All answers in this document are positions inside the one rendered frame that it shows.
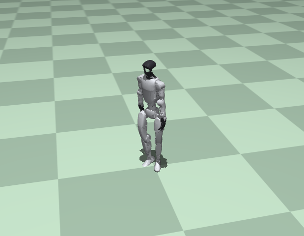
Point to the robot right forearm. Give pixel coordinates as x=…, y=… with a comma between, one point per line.
x=140, y=100

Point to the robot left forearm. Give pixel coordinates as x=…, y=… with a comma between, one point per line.
x=163, y=111

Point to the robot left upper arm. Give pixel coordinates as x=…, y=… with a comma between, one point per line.
x=161, y=91

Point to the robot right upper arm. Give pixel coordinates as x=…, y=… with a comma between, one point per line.
x=139, y=91

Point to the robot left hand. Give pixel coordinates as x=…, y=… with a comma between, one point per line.
x=162, y=124

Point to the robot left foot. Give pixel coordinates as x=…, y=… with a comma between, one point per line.
x=157, y=166

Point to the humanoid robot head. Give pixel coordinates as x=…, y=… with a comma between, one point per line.
x=149, y=64

